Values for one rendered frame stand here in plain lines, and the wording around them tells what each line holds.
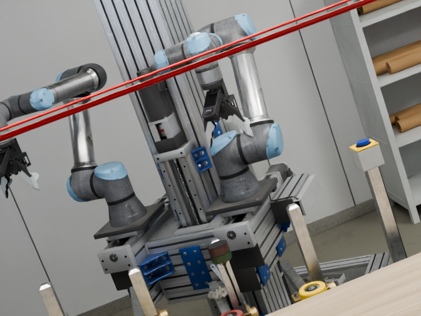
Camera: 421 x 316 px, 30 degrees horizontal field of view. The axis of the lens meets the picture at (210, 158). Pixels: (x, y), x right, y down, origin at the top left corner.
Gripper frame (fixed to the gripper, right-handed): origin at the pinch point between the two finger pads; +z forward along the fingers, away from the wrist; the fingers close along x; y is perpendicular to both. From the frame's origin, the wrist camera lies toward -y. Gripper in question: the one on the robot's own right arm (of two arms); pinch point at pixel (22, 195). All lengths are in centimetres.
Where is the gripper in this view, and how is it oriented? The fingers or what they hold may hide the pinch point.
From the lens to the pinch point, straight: 290.6
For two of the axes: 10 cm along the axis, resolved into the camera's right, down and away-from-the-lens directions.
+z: 3.3, 9.1, 2.3
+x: -8.8, 2.1, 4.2
